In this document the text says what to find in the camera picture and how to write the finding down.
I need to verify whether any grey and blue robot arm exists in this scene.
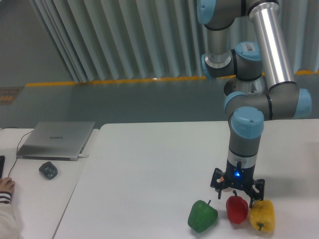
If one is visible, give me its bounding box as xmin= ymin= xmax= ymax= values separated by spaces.
xmin=197 ymin=0 xmax=312 ymax=202

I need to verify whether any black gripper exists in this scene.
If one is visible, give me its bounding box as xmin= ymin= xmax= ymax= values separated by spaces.
xmin=210 ymin=160 xmax=265 ymax=208

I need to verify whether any person's hand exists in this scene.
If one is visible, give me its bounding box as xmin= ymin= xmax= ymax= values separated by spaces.
xmin=0 ymin=177 xmax=15 ymax=195

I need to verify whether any white sleeved forearm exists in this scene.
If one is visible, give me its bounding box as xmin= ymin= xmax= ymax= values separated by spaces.
xmin=0 ymin=191 xmax=19 ymax=239

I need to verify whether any white usb plug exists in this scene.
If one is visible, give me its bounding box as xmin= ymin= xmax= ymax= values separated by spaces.
xmin=78 ymin=154 xmax=89 ymax=158

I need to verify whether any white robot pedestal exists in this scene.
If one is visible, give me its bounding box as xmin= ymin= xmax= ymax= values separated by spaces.
xmin=224 ymin=75 xmax=268 ymax=97

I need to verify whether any yellow bell pepper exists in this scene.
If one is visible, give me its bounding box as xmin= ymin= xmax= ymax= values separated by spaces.
xmin=249 ymin=200 xmax=275 ymax=233

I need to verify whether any black cable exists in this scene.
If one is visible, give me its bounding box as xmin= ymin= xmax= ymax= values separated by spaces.
xmin=0 ymin=127 xmax=35 ymax=178

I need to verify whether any green bell pepper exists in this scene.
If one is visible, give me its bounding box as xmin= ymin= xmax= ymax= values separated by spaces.
xmin=187 ymin=200 xmax=218 ymax=233

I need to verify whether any silver laptop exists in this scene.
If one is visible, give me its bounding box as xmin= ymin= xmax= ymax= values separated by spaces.
xmin=16 ymin=121 xmax=95 ymax=161

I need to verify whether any red bell pepper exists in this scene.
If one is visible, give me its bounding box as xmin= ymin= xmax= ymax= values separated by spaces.
xmin=226 ymin=190 xmax=248 ymax=224

